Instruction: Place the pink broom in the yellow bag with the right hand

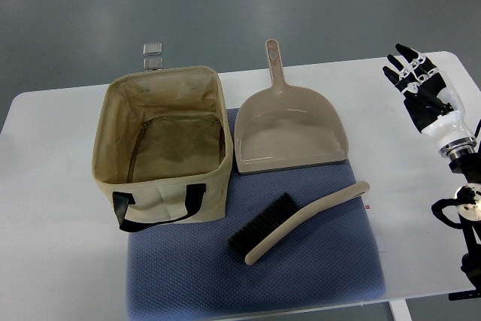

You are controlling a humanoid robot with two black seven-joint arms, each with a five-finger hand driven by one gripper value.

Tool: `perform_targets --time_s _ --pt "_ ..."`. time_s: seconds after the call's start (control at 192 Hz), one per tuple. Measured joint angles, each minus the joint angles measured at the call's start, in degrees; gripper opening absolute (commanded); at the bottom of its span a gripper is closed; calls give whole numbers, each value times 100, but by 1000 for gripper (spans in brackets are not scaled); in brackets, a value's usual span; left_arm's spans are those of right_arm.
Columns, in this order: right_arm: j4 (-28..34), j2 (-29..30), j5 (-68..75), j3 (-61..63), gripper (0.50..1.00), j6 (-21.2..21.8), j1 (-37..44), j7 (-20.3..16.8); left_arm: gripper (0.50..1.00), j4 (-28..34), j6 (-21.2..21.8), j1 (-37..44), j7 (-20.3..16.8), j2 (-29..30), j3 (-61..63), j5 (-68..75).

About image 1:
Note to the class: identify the upper metal floor plate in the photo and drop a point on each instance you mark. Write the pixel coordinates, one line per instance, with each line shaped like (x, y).
(154, 48)

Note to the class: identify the metal floor plate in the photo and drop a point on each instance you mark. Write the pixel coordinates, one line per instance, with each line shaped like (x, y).
(154, 48)
(153, 63)

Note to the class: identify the beige fabric bag black handle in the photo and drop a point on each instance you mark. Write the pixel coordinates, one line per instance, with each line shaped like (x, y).
(163, 151)

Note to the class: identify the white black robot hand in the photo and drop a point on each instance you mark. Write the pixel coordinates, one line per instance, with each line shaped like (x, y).
(430, 99)

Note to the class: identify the beige plastic dustpan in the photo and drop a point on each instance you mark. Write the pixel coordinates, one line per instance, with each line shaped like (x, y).
(285, 126)

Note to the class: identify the black table control panel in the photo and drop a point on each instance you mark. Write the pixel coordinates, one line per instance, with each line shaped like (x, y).
(465, 295)

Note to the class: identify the white table leg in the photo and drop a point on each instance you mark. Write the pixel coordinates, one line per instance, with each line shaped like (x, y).
(400, 310)

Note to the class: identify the blue textured mat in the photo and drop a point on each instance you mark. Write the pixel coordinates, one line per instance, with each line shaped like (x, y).
(290, 239)

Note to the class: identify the lower metal floor plate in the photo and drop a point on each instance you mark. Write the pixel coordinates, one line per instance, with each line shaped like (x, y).
(153, 63)

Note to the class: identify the beige hand broom black bristles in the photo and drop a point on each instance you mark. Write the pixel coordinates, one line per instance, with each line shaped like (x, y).
(281, 217)

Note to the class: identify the black metal robot arm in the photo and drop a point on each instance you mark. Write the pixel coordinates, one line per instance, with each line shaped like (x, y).
(462, 211)

